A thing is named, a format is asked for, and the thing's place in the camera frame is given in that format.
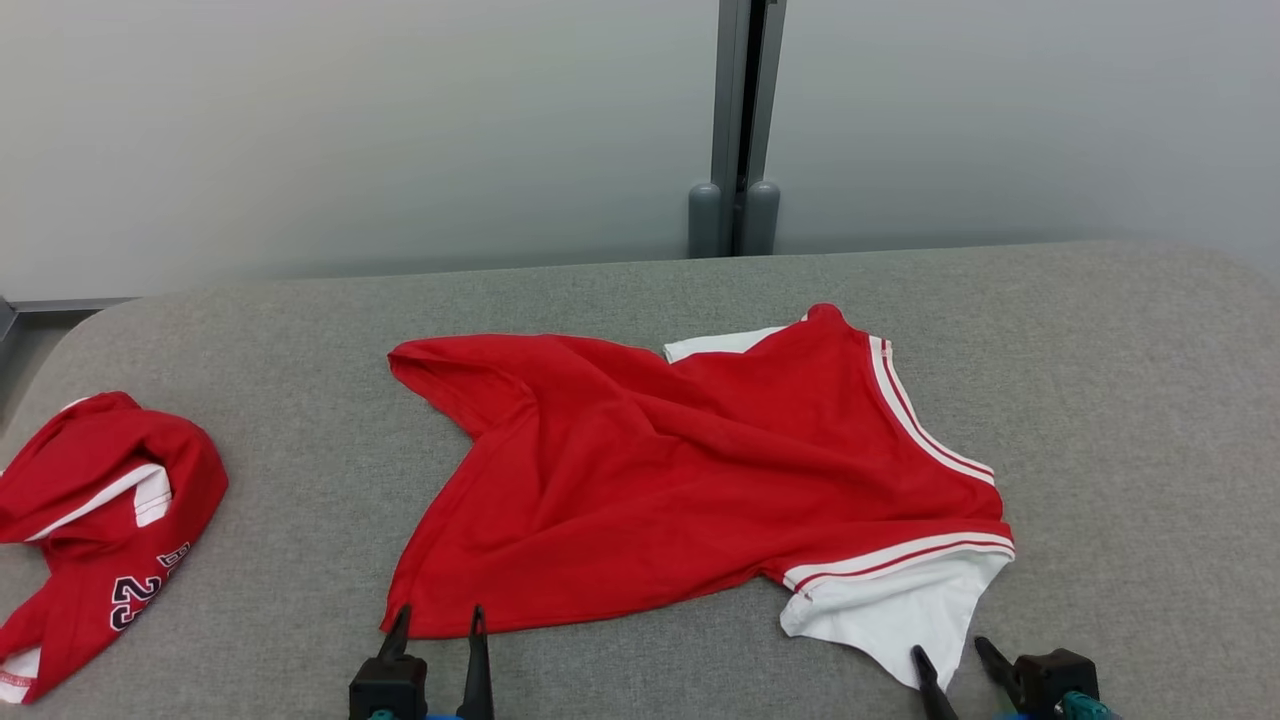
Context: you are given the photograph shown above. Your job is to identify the red Bulls basketball jersey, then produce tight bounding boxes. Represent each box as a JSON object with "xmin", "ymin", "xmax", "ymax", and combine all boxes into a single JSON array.
[{"xmin": 383, "ymin": 303, "xmax": 1017, "ymax": 693}]

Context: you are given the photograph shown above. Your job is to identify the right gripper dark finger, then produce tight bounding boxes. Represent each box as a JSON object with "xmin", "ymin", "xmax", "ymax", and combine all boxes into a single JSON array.
[
  {"xmin": 910, "ymin": 647, "xmax": 959, "ymax": 720},
  {"xmin": 975, "ymin": 637, "xmax": 1027, "ymax": 707}
]

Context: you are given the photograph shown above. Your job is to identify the grey metal floor rail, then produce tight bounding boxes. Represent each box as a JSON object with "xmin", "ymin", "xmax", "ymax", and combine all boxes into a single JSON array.
[{"xmin": 0, "ymin": 296, "xmax": 137, "ymax": 346}]

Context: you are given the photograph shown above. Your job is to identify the grey cylindrical post bumper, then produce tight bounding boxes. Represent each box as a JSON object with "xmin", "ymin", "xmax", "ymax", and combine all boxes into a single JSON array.
[
  {"xmin": 687, "ymin": 182, "xmax": 723, "ymax": 259},
  {"xmin": 743, "ymin": 180, "xmax": 782, "ymax": 257}
]

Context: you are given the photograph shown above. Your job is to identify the red shorts with white stripe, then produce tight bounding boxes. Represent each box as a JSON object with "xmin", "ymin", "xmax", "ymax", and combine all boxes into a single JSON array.
[{"xmin": 0, "ymin": 391, "xmax": 230, "ymax": 705}]

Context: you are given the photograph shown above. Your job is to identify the grey metal partition post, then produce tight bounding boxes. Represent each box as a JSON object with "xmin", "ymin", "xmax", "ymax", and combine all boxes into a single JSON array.
[{"xmin": 708, "ymin": 0, "xmax": 789, "ymax": 259}]

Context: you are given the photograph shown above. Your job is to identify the grey fabric sofa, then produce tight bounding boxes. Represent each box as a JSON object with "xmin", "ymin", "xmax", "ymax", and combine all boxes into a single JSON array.
[{"xmin": 0, "ymin": 240, "xmax": 1280, "ymax": 720}]

